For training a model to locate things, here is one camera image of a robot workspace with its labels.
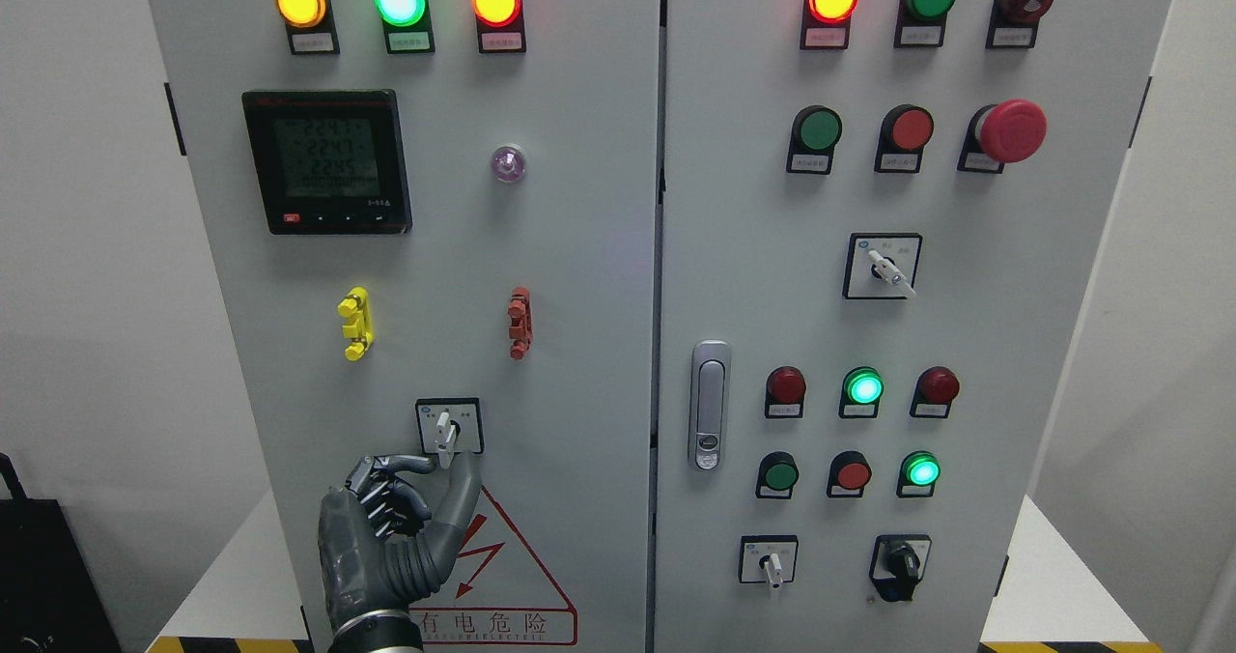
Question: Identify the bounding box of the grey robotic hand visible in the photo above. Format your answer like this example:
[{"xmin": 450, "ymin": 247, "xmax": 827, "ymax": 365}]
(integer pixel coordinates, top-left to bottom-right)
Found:
[{"xmin": 318, "ymin": 451, "xmax": 482, "ymax": 634}]

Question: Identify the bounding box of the white rotary switch door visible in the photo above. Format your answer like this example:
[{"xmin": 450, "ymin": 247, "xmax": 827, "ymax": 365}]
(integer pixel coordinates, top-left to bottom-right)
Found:
[{"xmin": 414, "ymin": 397, "xmax": 485, "ymax": 467}]

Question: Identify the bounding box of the red electric hazard warning sticker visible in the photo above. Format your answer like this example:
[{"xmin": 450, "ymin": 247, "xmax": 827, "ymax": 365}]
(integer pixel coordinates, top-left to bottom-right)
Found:
[{"xmin": 409, "ymin": 489, "xmax": 578, "ymax": 647}]

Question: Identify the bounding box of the grey left cabinet door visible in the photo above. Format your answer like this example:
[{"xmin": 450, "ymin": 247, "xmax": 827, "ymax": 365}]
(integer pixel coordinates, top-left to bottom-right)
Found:
[{"xmin": 150, "ymin": 0, "xmax": 660, "ymax": 652}]

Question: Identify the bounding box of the grey cabinet door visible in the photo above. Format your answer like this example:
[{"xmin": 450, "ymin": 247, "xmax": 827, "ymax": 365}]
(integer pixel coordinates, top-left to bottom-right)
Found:
[
  {"xmin": 654, "ymin": 0, "xmax": 1170, "ymax": 652},
  {"xmin": 150, "ymin": 0, "xmax": 660, "ymax": 652}
]

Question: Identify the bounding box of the black digital power meter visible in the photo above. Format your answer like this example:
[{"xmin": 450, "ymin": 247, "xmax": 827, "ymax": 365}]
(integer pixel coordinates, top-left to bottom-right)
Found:
[{"xmin": 241, "ymin": 89, "xmax": 413, "ymax": 235}]

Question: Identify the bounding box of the clear small light bulb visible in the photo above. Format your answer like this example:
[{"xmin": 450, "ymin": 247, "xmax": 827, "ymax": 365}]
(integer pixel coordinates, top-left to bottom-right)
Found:
[{"xmin": 491, "ymin": 143, "xmax": 528, "ymax": 184}]

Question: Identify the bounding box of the dark red lamp left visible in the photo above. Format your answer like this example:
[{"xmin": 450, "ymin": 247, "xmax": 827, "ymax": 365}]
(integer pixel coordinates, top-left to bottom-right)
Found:
[{"xmin": 764, "ymin": 366, "xmax": 807, "ymax": 419}]

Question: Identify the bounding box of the dark red lamp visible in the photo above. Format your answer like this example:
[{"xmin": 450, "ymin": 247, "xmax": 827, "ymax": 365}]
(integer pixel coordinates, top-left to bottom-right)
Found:
[
  {"xmin": 910, "ymin": 366, "xmax": 962, "ymax": 419},
  {"xmin": 764, "ymin": 366, "xmax": 807, "ymax": 419}
]

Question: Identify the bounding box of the red push button lower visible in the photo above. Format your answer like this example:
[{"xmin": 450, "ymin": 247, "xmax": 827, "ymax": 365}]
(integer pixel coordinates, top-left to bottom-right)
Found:
[{"xmin": 826, "ymin": 450, "xmax": 871, "ymax": 498}]

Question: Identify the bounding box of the red push button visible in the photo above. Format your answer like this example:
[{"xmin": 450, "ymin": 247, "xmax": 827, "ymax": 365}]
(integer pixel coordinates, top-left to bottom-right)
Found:
[
  {"xmin": 826, "ymin": 450, "xmax": 871, "ymax": 498},
  {"xmin": 874, "ymin": 104, "xmax": 934, "ymax": 174}
]

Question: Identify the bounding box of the lit green lamp middle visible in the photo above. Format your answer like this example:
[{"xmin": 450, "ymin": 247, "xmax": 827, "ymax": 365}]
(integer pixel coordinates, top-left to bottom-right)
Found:
[{"xmin": 838, "ymin": 366, "xmax": 885, "ymax": 419}]

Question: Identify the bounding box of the green indicator lamp top left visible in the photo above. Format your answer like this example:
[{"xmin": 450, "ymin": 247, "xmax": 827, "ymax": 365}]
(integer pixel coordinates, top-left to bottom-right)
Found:
[{"xmin": 375, "ymin": 0, "xmax": 435, "ymax": 54}]

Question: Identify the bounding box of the green indicator lamp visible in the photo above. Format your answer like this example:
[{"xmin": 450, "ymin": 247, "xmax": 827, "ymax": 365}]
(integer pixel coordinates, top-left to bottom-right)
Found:
[
  {"xmin": 892, "ymin": 0, "xmax": 955, "ymax": 48},
  {"xmin": 375, "ymin": 0, "xmax": 435, "ymax": 54}
]

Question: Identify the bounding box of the lit green push button lower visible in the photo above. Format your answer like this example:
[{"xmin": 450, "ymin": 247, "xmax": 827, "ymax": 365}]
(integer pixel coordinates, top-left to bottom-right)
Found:
[{"xmin": 896, "ymin": 450, "xmax": 941, "ymax": 498}]

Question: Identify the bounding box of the yellow indicator lamp top left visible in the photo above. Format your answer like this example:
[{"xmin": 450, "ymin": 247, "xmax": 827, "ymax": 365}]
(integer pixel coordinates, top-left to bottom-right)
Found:
[{"xmin": 274, "ymin": 0, "xmax": 339, "ymax": 54}]

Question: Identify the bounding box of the red-orange indicator lamp left door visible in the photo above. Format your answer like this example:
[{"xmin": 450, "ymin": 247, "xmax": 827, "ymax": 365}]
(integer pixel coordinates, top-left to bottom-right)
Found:
[{"xmin": 471, "ymin": 0, "xmax": 527, "ymax": 53}]

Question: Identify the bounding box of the dark red lamp right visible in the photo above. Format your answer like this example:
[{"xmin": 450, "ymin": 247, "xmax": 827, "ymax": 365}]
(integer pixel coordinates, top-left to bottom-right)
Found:
[{"xmin": 910, "ymin": 366, "xmax": 962, "ymax": 419}]

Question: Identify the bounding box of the green push button upper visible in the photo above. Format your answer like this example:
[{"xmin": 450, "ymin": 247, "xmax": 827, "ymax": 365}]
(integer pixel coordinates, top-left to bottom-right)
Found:
[{"xmin": 785, "ymin": 104, "xmax": 843, "ymax": 176}]

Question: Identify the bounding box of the grey right cabinet door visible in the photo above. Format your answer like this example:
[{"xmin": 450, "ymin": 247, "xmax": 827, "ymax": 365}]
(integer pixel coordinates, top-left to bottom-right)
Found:
[{"xmin": 654, "ymin": 0, "xmax": 1170, "ymax": 652}]

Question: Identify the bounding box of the red push button upper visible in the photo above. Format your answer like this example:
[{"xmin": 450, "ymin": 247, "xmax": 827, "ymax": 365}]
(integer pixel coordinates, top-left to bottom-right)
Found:
[{"xmin": 874, "ymin": 104, "xmax": 934, "ymax": 174}]

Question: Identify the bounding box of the lit red indicator right door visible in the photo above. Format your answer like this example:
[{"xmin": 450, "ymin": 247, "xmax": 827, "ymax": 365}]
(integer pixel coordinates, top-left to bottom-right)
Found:
[{"xmin": 800, "ymin": 0, "xmax": 859, "ymax": 51}]

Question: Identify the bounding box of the red emergency stop mushroom button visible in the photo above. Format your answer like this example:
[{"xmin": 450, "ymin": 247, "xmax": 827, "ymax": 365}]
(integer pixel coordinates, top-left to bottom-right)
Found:
[{"xmin": 957, "ymin": 99, "xmax": 1048, "ymax": 174}]

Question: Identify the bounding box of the green indicator lamp top right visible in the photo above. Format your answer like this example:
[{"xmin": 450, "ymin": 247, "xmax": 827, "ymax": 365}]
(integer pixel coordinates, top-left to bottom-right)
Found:
[{"xmin": 892, "ymin": 0, "xmax": 955, "ymax": 48}]

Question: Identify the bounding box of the dark red buzzer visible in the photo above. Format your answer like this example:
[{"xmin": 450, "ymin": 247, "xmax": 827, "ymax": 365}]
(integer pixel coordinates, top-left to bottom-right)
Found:
[{"xmin": 985, "ymin": 0, "xmax": 1054, "ymax": 49}]

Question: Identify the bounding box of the silver cabinet door handle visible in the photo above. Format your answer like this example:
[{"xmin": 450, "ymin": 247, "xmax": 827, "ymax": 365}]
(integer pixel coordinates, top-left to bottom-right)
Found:
[{"xmin": 688, "ymin": 340, "xmax": 730, "ymax": 471}]

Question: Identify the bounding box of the white rotary switch lower right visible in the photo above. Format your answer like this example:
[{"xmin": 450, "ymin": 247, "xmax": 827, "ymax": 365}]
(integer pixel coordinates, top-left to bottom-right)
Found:
[{"xmin": 739, "ymin": 534, "xmax": 798, "ymax": 594}]

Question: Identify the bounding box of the white rotary switch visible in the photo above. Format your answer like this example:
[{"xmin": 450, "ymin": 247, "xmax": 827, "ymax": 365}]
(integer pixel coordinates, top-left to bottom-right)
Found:
[
  {"xmin": 843, "ymin": 233, "xmax": 923, "ymax": 299},
  {"xmin": 739, "ymin": 534, "xmax": 798, "ymax": 594}
]

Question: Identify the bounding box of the black selector knob switch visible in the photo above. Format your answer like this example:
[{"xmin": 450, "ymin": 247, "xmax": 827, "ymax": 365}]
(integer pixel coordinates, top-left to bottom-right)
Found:
[{"xmin": 869, "ymin": 534, "xmax": 932, "ymax": 602}]

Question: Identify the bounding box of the white rotary switch upper right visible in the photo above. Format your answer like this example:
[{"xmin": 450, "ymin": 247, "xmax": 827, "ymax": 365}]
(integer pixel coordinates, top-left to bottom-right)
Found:
[{"xmin": 843, "ymin": 233, "xmax": 923, "ymax": 299}]

